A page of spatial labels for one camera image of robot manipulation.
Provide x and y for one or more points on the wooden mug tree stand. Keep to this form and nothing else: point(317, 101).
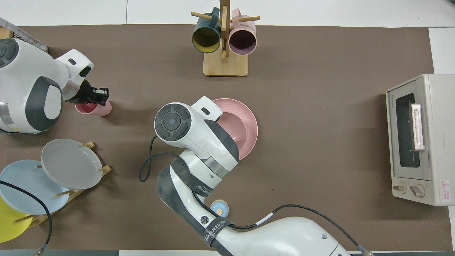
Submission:
point(225, 67)

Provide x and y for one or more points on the yellow plate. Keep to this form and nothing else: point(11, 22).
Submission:
point(9, 224)

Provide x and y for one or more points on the brown table mat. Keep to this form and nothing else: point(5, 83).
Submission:
point(124, 213)

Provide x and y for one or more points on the light blue plate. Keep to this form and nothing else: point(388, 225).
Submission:
point(25, 174)

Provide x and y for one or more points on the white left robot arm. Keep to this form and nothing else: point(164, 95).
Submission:
point(28, 71)

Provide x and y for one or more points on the grey plate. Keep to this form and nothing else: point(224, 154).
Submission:
point(71, 163)

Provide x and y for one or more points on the wooden plate rack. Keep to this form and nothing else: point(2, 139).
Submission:
point(106, 170)

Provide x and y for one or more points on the dark green mug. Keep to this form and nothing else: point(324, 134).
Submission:
point(206, 39)

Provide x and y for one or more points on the pink bowl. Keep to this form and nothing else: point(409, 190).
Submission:
point(236, 129)

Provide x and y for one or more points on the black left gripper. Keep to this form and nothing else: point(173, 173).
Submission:
point(82, 93)

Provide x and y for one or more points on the pink plastic cup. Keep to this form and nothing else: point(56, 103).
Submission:
point(105, 110)

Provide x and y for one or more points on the pink speckled plate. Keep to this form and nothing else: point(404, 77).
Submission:
point(250, 128)

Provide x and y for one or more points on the pink mug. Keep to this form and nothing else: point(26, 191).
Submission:
point(242, 41)

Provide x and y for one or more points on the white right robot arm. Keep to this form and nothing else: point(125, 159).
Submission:
point(284, 238)

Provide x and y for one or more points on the beige toaster oven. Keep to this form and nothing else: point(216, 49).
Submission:
point(437, 142)

